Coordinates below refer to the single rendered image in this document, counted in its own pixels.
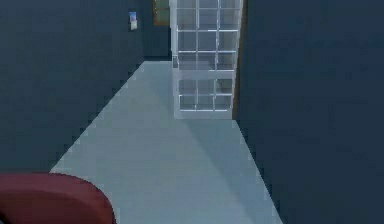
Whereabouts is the white glass-paned room door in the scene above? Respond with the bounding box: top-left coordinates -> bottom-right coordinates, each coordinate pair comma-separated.
168,0 -> 245,120

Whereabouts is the brown framed wall picture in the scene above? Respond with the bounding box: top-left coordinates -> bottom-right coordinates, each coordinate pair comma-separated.
152,0 -> 171,27

